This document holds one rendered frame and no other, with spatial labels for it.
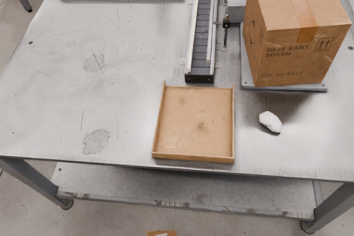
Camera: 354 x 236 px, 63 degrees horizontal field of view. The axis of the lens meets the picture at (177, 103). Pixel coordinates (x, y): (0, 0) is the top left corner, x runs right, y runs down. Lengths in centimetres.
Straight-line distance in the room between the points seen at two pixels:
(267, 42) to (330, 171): 43
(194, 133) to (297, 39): 44
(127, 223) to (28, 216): 60
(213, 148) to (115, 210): 100
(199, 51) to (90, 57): 48
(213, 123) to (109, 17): 77
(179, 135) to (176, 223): 84
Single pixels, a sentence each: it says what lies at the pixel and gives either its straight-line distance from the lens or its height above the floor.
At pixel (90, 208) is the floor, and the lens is 188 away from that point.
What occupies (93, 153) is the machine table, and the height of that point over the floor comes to 83.
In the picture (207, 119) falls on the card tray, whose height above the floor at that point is 83.
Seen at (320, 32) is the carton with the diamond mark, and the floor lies 109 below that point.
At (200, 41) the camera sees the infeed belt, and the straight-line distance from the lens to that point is 120.
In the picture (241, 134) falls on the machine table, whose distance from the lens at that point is 100.
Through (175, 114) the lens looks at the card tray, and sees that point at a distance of 104.
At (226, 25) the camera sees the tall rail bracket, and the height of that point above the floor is 96.
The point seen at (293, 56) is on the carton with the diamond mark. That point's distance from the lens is 100.
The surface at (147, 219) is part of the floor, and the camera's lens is 177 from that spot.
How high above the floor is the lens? 170
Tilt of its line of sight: 55 degrees down
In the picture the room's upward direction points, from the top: 8 degrees counter-clockwise
